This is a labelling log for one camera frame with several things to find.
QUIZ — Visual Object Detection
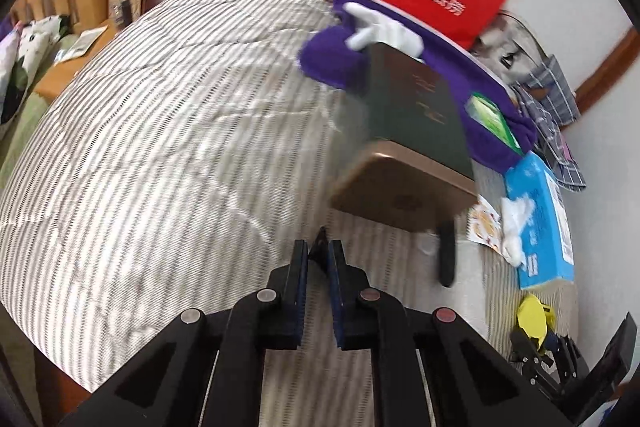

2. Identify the yellow pouch with black strap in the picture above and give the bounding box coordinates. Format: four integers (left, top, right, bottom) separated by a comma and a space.
516, 294, 556, 355

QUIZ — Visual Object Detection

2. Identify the blue tissue pack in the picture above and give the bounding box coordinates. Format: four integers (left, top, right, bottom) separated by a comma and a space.
506, 152, 574, 289

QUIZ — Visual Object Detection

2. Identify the black watch strap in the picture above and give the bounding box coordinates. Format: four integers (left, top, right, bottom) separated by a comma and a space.
436, 218, 458, 289

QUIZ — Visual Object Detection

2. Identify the patterned small card packet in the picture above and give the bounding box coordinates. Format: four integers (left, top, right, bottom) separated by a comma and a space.
466, 195, 502, 255

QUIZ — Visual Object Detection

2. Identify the white tissue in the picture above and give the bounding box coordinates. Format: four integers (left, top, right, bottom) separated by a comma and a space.
501, 195, 536, 268

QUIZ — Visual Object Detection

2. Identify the dark green box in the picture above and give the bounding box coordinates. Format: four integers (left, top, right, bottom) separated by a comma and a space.
329, 43, 477, 233

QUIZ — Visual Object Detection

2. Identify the green wet wipes pack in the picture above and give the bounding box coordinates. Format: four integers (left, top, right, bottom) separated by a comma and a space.
465, 93, 523, 155

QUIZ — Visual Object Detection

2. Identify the white cotton glove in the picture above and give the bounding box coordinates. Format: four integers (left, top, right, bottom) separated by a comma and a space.
343, 2, 424, 60

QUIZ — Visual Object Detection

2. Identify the purple towel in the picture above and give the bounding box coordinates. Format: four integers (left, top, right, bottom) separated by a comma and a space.
299, 0, 538, 173

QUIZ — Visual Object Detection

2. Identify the grey plaid cloth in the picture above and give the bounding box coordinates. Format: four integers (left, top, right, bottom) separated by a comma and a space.
512, 55, 587, 192

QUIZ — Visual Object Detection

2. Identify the beige backpack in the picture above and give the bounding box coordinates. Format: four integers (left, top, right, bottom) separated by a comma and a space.
470, 11, 548, 84

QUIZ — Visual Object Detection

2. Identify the wooden bedside table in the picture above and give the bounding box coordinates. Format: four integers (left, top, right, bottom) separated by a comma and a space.
35, 20, 116, 104

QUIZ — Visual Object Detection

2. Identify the brown wooden door frame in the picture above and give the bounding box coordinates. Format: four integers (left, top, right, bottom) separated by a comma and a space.
576, 27, 640, 114

